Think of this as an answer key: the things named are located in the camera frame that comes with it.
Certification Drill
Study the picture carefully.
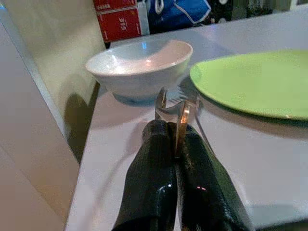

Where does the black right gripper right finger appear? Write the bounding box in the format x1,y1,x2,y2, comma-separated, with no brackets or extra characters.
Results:
175,125,253,231

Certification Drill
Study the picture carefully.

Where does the green plate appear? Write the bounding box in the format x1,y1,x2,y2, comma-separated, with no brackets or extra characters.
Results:
189,49,308,122

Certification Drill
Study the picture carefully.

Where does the blue and white bag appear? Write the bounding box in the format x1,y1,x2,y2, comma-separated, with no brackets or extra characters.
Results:
147,0,212,34

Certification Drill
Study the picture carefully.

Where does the silver metal fork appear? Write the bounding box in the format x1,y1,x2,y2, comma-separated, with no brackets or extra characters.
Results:
154,87,193,159

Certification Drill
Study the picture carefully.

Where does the white ceramic bowl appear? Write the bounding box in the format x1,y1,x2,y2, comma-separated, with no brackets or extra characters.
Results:
85,39,194,106

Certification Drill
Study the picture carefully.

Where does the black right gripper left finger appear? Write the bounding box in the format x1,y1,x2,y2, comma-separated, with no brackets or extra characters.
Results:
111,119,178,231

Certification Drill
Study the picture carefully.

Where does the red cardboard box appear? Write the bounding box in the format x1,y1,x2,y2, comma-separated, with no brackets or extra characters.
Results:
93,0,142,43

